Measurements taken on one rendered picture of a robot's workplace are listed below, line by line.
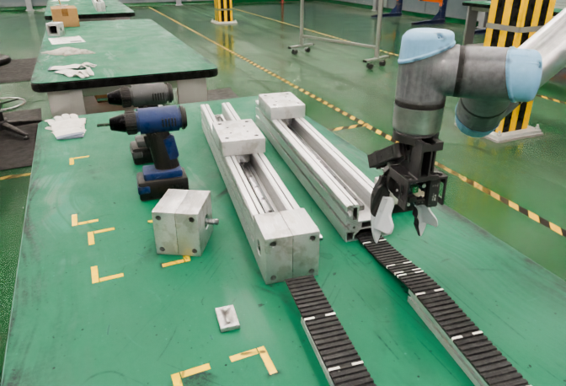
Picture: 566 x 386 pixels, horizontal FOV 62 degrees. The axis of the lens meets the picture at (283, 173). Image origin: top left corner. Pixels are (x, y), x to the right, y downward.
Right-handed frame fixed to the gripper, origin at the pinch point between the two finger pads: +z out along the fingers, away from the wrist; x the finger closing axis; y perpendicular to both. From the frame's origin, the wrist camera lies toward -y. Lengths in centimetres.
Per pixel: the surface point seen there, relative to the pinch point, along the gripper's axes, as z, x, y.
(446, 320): 5.0, -0.8, 17.9
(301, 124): 0, 2, -62
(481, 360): 5.0, -0.7, 25.9
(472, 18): 30, 400, -517
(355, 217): 3.1, -2.6, -11.6
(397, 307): 8.3, -4.1, 9.7
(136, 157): 6, -45, -64
